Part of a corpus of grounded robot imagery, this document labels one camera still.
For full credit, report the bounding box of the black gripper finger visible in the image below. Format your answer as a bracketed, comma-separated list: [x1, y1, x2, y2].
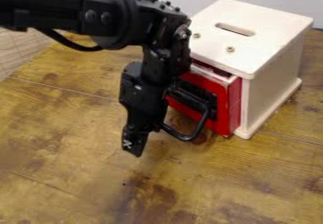
[153, 108, 168, 132]
[121, 125, 149, 157]

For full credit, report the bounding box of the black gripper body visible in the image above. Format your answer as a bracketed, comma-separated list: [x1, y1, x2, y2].
[119, 25, 192, 132]

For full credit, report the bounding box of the red drawer with black handle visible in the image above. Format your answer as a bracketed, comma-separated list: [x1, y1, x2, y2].
[167, 60, 243, 136]

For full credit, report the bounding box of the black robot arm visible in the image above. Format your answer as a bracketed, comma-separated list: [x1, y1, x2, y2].
[0, 0, 191, 157]

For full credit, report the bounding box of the white wooden box cabinet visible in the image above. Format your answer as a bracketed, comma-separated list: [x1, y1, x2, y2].
[189, 0, 312, 139]

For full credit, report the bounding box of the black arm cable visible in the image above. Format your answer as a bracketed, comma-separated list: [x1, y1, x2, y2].
[35, 27, 104, 53]

